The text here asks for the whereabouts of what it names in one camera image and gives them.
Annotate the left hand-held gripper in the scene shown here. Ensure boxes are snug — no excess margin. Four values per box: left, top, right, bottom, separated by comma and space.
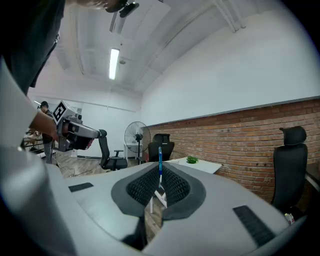
51, 99, 101, 153

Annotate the white table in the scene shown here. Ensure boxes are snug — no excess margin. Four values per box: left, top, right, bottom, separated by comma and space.
149, 156, 223, 214

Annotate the black office chair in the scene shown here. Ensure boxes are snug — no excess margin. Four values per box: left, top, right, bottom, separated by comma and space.
98, 129, 129, 172
271, 125, 309, 216
147, 133, 176, 163

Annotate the long ceiling light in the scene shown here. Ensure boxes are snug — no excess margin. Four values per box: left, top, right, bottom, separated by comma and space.
108, 47, 121, 81

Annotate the black head-mounted camera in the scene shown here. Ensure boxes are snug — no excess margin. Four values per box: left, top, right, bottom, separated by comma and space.
104, 0, 140, 19

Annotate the person's body in black clothing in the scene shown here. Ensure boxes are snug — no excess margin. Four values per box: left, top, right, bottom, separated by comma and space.
0, 0, 66, 96

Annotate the person's left forearm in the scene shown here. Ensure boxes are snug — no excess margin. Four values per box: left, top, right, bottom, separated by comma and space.
29, 109, 60, 142

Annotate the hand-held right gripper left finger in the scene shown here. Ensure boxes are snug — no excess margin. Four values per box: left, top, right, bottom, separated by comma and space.
46, 161, 161, 256

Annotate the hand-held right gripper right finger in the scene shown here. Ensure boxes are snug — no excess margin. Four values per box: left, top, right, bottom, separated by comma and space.
139, 161, 308, 256

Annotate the black standing fan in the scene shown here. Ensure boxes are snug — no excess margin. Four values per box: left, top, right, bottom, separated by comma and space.
124, 121, 152, 161

